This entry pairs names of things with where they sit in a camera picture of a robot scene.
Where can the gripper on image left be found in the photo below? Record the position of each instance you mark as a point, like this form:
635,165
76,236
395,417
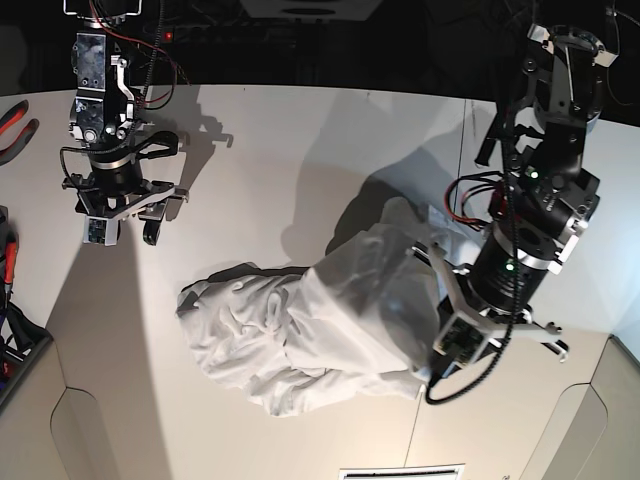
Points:
149,202

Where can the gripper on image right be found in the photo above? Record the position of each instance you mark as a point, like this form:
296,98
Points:
459,298

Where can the white t-shirt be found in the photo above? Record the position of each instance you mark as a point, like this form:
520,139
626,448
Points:
362,320

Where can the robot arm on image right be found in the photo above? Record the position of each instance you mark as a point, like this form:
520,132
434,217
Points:
541,196

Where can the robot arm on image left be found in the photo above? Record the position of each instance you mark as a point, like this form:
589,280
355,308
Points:
114,71

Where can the orange grey pliers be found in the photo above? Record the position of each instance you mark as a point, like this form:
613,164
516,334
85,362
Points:
22,138

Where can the dark tool bag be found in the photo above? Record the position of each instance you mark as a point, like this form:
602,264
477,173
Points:
22,341

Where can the white vent grille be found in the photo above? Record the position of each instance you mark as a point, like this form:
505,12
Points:
439,472

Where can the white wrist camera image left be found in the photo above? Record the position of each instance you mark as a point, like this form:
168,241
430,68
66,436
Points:
101,231

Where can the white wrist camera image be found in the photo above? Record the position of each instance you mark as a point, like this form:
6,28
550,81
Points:
101,231
458,339

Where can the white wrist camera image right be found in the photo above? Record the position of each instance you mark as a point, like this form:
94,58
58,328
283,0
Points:
458,339

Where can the white base camera mount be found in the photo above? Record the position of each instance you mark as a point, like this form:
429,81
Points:
341,10

